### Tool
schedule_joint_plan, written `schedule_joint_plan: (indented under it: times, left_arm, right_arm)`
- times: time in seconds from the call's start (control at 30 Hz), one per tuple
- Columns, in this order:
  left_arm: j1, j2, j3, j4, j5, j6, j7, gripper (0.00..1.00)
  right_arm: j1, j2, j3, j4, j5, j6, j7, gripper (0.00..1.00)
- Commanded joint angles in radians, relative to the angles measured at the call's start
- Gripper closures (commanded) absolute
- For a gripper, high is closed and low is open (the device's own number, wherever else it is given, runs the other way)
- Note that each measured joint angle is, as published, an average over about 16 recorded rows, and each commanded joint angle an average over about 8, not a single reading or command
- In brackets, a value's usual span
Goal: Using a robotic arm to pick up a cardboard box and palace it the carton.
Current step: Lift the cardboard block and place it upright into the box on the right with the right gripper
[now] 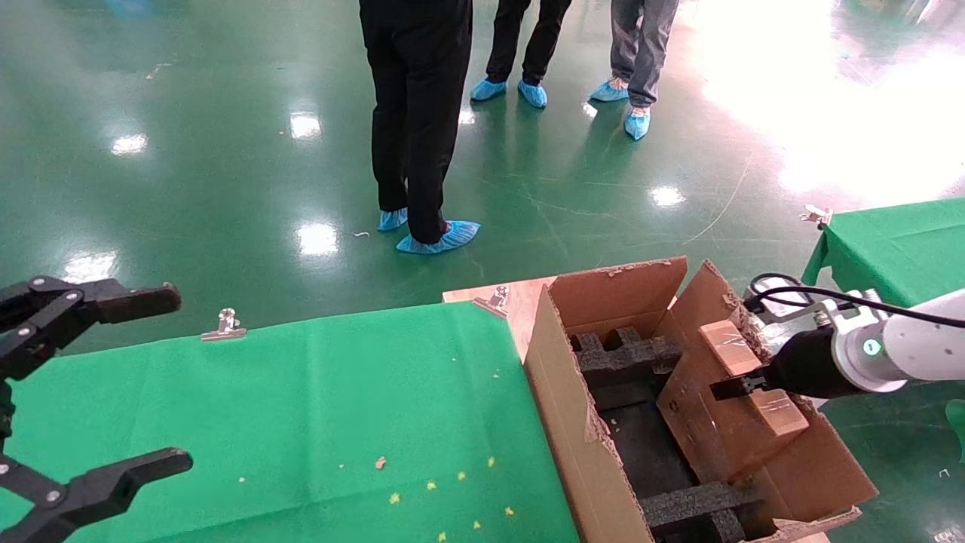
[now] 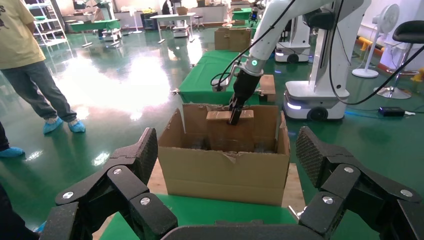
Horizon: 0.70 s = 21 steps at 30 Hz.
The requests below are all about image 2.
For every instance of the small green background table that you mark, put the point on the small green background table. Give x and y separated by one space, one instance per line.
242 14

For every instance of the white metal shelf rack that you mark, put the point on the white metal shelf rack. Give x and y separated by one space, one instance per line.
44 20

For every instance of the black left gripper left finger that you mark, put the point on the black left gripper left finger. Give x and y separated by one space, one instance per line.
139 159

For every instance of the person in wide black trousers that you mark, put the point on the person in wide black trousers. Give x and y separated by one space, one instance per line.
13 218

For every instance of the yellow floor barrier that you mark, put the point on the yellow floor barrier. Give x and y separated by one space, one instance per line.
364 42

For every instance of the silver binder clip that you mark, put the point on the silver binder clip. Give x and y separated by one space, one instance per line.
175 91

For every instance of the small brown cardboard box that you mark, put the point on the small brown cardboard box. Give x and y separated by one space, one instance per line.
228 136

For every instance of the black bar stool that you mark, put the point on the black bar stool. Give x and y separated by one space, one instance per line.
410 31

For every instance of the white standing fan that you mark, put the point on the white standing fan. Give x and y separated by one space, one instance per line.
386 16

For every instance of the silver camera mount bracket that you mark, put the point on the silver camera mount bracket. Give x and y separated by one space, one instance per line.
232 70

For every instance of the person in slim black trousers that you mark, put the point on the person in slim black trousers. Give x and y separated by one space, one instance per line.
3 139

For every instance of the white robot torso and base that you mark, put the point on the white robot torso and base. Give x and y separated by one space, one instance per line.
318 96

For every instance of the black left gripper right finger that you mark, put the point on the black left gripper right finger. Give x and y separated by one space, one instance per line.
311 155

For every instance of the person in grey jeans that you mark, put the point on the person in grey jeans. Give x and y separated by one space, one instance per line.
20 39

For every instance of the large open cardboard carton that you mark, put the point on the large open cardboard carton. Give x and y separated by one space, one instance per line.
225 175

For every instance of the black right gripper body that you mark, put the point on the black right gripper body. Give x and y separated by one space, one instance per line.
246 86

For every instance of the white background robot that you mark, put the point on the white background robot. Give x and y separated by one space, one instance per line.
294 36

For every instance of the closed brown cardboard carton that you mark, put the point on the closed brown cardboard carton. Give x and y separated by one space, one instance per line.
232 39

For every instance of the blue shoe cover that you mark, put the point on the blue shoe cover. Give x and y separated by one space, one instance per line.
52 126
40 227
11 152
76 127

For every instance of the green covered background table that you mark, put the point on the green covered background table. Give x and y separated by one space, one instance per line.
96 24

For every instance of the white background table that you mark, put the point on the white background table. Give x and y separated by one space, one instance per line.
172 16

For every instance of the black power box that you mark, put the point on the black power box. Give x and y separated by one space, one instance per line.
391 111

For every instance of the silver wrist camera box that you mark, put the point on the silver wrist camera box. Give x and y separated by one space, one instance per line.
219 87

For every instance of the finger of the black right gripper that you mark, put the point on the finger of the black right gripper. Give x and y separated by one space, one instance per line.
236 114

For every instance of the flat brown cardboard piece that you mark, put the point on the flat brown cardboard piece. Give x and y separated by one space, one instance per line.
267 86

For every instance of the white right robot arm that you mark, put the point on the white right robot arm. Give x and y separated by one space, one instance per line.
275 23

